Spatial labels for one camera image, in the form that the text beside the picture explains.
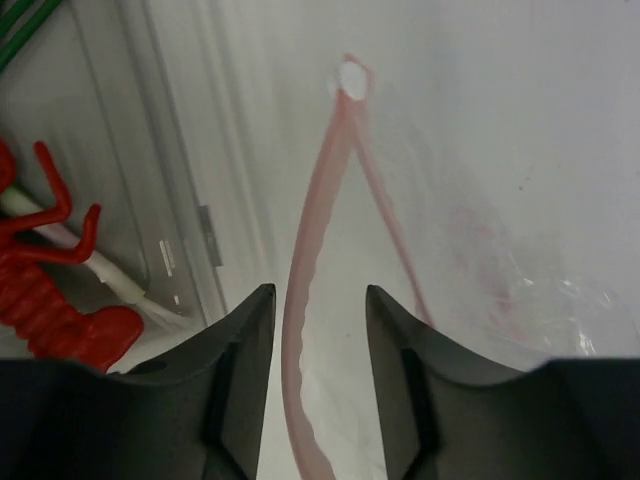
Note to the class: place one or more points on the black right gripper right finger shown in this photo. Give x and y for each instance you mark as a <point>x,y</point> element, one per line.
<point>446,412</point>

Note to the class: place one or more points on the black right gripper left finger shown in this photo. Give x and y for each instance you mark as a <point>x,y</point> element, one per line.
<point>193,412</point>

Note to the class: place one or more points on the red toy lobster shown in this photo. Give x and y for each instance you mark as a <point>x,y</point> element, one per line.
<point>32,304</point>

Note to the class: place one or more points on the green toy scallion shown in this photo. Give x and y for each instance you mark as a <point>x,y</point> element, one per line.
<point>20,22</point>

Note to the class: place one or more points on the clear zip top bag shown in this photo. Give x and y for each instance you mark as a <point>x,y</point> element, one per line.
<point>511,242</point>

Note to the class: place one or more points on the clear plastic tray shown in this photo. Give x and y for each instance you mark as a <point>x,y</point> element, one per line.
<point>134,99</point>

